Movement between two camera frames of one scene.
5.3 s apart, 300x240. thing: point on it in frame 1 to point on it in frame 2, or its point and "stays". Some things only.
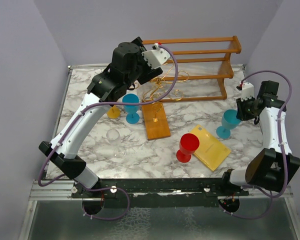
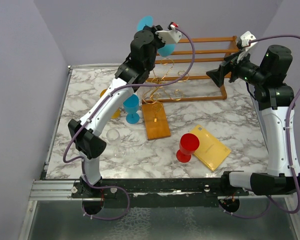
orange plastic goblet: [113, 112] stays
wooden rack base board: [155, 121] stays
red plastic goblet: [189, 143] stays
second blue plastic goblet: [132, 116] stays
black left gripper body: [144, 72] to [158, 42]
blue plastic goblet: [229, 121] to [165, 50]
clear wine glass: [113, 135] stays
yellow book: [211, 151] stays
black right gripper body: [246, 108] to [232, 65]
